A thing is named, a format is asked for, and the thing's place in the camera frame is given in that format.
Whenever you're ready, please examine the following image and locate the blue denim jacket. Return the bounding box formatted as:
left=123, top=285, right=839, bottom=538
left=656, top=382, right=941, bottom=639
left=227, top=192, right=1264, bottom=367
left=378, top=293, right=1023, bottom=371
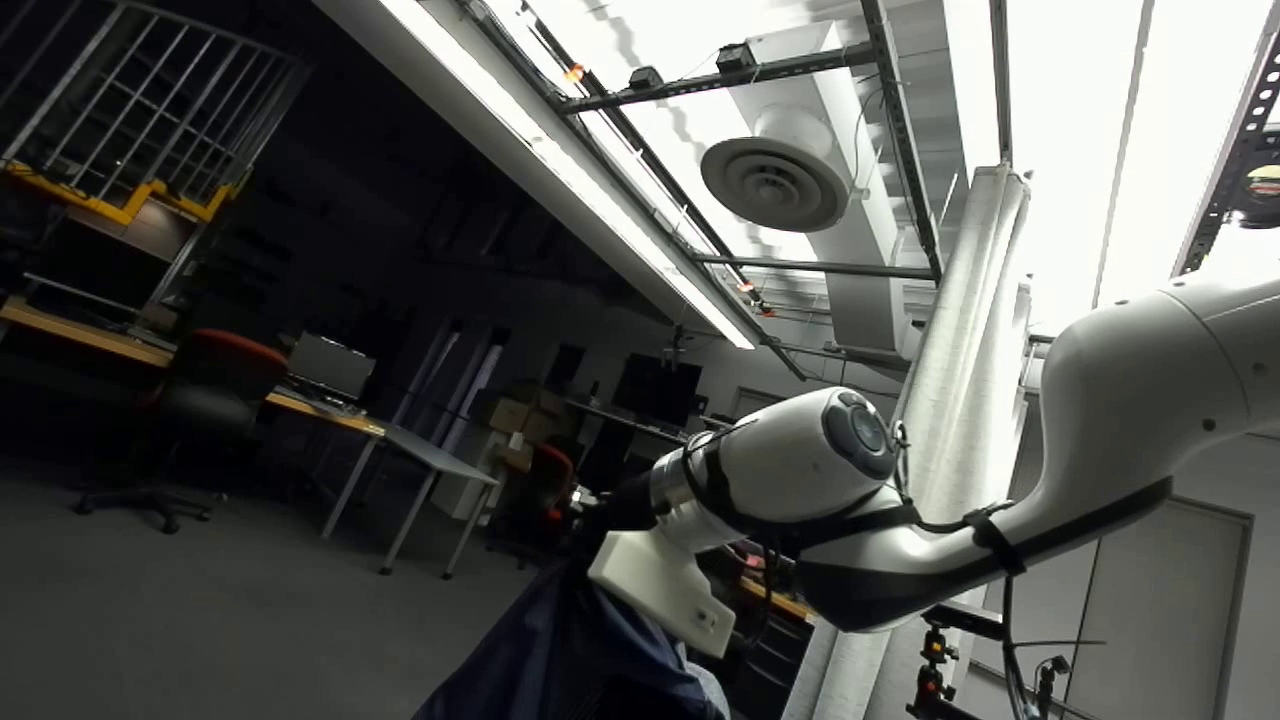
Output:
left=413, top=511, right=729, bottom=720

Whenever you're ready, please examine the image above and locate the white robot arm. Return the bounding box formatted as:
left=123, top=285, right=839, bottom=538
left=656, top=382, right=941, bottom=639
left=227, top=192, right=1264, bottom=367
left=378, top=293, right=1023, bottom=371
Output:
left=653, top=279, right=1280, bottom=639

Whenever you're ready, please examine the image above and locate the orange black office chair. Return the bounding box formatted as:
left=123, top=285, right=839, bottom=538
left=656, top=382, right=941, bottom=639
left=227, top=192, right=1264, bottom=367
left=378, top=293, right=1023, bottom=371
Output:
left=73, top=327, right=288, bottom=538

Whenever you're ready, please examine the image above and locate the round ceiling air vent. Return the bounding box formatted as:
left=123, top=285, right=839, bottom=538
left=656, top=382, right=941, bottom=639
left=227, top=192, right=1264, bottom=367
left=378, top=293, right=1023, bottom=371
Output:
left=699, top=138, right=849, bottom=233

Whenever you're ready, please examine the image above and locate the grey folding table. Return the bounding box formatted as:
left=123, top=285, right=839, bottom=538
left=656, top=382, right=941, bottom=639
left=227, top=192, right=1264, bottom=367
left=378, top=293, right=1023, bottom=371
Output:
left=262, top=385, right=505, bottom=585

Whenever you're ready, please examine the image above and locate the long ceiling light strip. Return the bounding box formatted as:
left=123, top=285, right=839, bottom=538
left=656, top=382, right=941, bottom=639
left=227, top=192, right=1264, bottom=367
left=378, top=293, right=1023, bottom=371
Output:
left=313, top=0, right=766, bottom=350

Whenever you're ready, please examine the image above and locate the silver ventilation duct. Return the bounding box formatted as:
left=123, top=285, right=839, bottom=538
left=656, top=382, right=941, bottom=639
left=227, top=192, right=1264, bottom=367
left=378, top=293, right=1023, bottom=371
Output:
left=906, top=163, right=1029, bottom=524

